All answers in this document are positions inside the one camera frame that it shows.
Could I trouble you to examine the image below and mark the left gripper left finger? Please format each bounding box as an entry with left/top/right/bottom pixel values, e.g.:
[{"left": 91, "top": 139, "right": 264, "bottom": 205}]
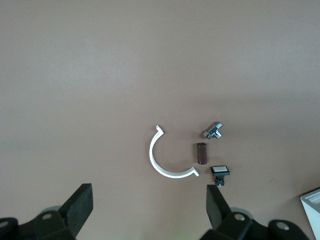
[{"left": 0, "top": 183, "right": 94, "bottom": 240}]

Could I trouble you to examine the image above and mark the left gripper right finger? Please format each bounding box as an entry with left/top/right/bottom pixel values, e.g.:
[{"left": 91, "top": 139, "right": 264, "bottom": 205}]
[{"left": 199, "top": 184, "right": 310, "bottom": 240}]

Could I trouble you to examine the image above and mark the white square push button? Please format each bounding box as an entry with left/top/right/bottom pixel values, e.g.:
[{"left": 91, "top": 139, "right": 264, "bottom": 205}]
[{"left": 210, "top": 165, "right": 231, "bottom": 187}]

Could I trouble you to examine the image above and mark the white drawer cabinet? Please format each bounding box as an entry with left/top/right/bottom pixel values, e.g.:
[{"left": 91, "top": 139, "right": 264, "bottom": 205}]
[{"left": 299, "top": 188, "right": 320, "bottom": 238}]

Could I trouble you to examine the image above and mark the dark brown terminal block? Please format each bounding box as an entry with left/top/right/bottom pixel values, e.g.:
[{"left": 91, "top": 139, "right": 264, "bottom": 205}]
[{"left": 195, "top": 141, "right": 209, "bottom": 165}]

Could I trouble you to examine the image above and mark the metal T fitting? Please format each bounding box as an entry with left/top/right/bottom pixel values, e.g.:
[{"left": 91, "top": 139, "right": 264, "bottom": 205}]
[{"left": 201, "top": 121, "right": 224, "bottom": 140}]

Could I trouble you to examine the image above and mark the white curved plastic clamp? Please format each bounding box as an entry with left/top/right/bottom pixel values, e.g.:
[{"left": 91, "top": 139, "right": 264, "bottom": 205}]
[{"left": 149, "top": 124, "right": 200, "bottom": 179}]

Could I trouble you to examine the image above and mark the brown table cover mat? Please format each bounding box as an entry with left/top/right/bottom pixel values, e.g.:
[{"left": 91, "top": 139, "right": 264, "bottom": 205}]
[{"left": 0, "top": 0, "right": 320, "bottom": 240}]

